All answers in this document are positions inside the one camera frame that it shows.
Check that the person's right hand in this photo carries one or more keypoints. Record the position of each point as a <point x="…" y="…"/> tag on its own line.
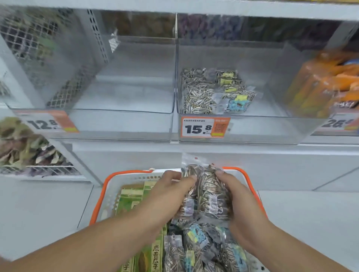
<point x="246" y="215"/>

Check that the person's left hand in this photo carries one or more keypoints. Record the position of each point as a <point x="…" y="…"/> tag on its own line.
<point x="165" y="201"/>

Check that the pile of seed packets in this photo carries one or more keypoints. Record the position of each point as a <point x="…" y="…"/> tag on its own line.
<point x="202" y="246"/>

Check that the white orange shopping basket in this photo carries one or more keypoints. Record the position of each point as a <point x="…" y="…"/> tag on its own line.
<point x="109" y="179"/>

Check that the sunflower seed packets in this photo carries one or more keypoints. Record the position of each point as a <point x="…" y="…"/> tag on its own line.
<point x="202" y="95"/>

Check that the white store shelf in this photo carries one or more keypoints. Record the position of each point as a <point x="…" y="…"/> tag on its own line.
<point x="224" y="9"/>

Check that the person's left forearm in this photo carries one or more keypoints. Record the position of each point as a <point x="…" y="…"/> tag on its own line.
<point x="84" y="246"/>

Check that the person's right forearm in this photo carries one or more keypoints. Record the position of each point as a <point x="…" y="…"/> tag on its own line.
<point x="294" y="252"/>

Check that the orange white price tag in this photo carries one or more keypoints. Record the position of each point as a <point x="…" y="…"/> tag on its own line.
<point x="45" y="123"/>
<point x="202" y="128"/>
<point x="336" y="123"/>

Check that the empty clear plastic bin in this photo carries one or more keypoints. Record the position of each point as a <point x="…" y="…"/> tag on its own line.
<point x="126" y="92"/>

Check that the pile of brown snack bags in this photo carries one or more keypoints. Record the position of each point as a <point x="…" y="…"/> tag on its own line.
<point x="22" y="145"/>

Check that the white paper scrap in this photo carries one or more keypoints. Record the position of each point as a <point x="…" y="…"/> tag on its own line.
<point x="113" y="42"/>

